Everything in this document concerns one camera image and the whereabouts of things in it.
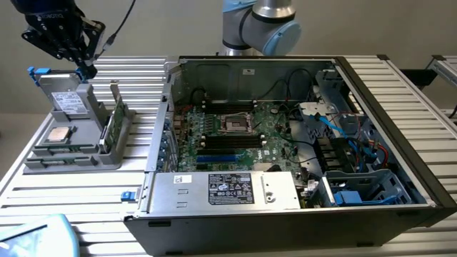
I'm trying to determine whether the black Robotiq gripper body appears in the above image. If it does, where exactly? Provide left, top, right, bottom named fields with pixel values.
left=22, top=6, right=86, bottom=43

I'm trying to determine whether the green RAM stick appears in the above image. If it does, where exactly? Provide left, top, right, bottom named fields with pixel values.
left=34, top=145, right=92, bottom=153
left=26, top=157, right=90, bottom=165

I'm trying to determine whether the green graphics card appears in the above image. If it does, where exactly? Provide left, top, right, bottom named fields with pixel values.
left=98, top=79, right=130, bottom=156

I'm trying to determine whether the CPU chip with copper lid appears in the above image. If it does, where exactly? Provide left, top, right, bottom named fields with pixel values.
left=46, top=126, right=74, bottom=145

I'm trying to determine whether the grey parts rack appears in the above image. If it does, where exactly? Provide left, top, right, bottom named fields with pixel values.
left=22, top=82, right=137, bottom=175

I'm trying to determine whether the long black expansion slot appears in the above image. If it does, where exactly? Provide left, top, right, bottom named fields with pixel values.
left=195, top=149, right=239, bottom=156

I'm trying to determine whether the blue expansion slot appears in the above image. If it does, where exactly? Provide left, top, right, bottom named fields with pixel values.
left=194, top=156, right=239, bottom=163

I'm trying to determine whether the blue case latch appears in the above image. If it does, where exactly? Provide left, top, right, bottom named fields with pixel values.
left=119, top=190, right=139, bottom=202

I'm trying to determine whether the green Dell motherboard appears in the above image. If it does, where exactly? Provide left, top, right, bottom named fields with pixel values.
left=170, top=101, right=310, bottom=177

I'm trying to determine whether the silver power supply unit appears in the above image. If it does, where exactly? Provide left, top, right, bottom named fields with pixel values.
left=145, top=171, right=301, bottom=213

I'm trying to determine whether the tall metal disk bay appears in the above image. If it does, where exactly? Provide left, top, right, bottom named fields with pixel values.
left=297, top=69, right=365, bottom=140

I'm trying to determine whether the light blue blurred cover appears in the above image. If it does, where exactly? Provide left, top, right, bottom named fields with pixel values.
left=0, top=213, right=81, bottom=257

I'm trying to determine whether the black case fan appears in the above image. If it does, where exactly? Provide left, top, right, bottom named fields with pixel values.
left=313, top=135, right=362, bottom=172

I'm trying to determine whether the open black PC case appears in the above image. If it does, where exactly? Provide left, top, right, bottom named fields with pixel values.
left=122, top=55, right=457, bottom=257

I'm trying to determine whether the low grey disk bay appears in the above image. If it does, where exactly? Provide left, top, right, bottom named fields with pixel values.
left=319, top=168, right=413, bottom=208

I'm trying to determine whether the neighbouring metal slat table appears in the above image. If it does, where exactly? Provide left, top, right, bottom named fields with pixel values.
left=426, top=54, right=457, bottom=127

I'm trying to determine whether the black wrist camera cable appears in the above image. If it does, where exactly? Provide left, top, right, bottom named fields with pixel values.
left=102, top=0, right=137, bottom=52

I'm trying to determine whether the hard disk with blue bracket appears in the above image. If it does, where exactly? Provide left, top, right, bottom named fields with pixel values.
left=26, top=66, right=90, bottom=117

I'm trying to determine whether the CPU socket with metal frame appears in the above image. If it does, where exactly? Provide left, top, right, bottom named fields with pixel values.
left=215, top=112, right=257, bottom=135

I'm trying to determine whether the looped black wire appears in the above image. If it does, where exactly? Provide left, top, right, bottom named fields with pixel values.
left=257, top=67, right=317, bottom=104

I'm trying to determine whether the black wire across motherboard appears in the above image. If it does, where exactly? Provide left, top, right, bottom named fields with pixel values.
left=283, top=122, right=321, bottom=165

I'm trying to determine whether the light blue flat wire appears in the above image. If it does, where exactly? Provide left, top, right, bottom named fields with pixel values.
left=311, top=112, right=345, bottom=139

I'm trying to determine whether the dark blue wire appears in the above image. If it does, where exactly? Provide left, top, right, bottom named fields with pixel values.
left=345, top=137, right=375, bottom=172

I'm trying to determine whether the red wire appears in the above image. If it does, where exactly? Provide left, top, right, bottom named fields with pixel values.
left=375, top=143, right=390, bottom=163

